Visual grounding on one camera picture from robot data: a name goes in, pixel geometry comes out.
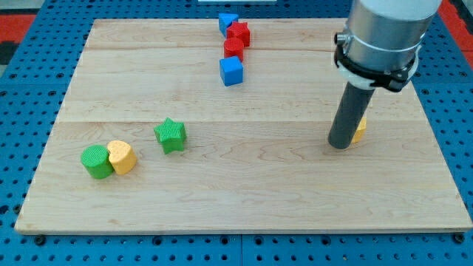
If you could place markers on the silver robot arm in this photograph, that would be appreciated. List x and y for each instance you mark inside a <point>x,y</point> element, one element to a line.
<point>380,42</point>

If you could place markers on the green star block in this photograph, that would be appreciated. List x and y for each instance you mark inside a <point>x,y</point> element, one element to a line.
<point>171,135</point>

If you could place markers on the red star block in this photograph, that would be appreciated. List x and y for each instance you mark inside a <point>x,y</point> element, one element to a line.
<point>241,31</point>

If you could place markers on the yellow hexagon block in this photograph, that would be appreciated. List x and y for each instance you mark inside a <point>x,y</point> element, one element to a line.
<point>360,131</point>

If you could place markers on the blue cube block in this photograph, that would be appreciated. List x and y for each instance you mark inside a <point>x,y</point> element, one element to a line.
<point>231,71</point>

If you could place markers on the red cylinder block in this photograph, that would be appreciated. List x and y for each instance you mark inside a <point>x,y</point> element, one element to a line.
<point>233,47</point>

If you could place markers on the wooden board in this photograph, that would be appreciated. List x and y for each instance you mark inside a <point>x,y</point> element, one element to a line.
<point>256,157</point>

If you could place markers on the blue triangle block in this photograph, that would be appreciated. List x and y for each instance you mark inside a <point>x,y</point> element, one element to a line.
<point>225,21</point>

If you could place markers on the yellow heart block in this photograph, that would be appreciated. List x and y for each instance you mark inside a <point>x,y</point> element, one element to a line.
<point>121,156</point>

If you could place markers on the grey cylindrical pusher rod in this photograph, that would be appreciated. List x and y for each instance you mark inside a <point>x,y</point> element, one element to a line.
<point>351,109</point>

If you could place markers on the green cylinder block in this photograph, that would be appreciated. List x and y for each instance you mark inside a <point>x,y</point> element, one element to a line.
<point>95,159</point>

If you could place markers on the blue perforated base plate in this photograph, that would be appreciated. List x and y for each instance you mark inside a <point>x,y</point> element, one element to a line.
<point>32,89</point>

